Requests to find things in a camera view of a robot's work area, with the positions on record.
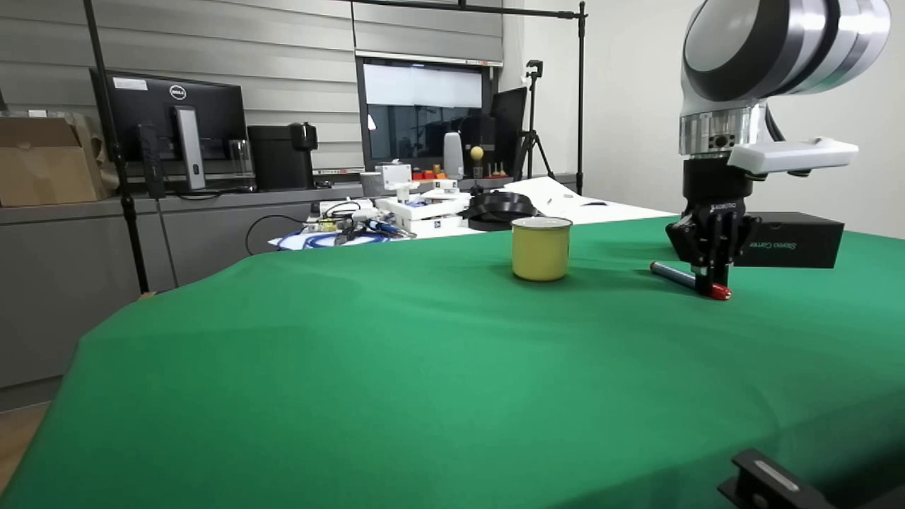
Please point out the large dark window screen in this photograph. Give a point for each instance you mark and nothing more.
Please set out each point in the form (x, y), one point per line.
(412, 108)

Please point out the orange marker pen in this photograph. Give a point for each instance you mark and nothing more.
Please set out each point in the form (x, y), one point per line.
(696, 282)

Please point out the cardboard box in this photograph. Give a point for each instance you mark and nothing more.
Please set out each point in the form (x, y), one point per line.
(48, 162)

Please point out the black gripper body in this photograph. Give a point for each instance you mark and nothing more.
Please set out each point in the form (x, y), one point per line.
(710, 183)

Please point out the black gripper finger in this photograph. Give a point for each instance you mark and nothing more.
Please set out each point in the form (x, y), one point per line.
(706, 253)
(722, 240)

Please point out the green table cloth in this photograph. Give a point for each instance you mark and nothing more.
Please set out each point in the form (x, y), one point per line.
(427, 376)

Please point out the yellow mug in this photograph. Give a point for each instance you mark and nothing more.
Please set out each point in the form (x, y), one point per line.
(541, 247)

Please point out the black clamp bracket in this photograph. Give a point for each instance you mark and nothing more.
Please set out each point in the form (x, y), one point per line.
(765, 484)

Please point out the black desktop device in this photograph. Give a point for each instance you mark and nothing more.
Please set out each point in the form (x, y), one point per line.
(282, 154)

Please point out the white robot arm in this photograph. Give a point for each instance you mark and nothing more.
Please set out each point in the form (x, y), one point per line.
(737, 56)

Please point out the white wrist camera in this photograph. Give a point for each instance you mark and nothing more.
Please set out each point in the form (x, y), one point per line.
(794, 156)

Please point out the black Dell monitor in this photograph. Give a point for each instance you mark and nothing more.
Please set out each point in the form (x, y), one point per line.
(173, 134)

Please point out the clutter of white boxes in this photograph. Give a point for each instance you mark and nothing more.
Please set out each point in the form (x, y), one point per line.
(391, 206)

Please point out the black rectangular box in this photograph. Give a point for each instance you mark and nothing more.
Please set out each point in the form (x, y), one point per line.
(794, 237)

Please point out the black camera tripod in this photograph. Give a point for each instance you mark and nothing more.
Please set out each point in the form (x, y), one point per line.
(531, 148)

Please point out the white paper sheets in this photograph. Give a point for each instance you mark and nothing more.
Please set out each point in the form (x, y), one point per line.
(556, 197)

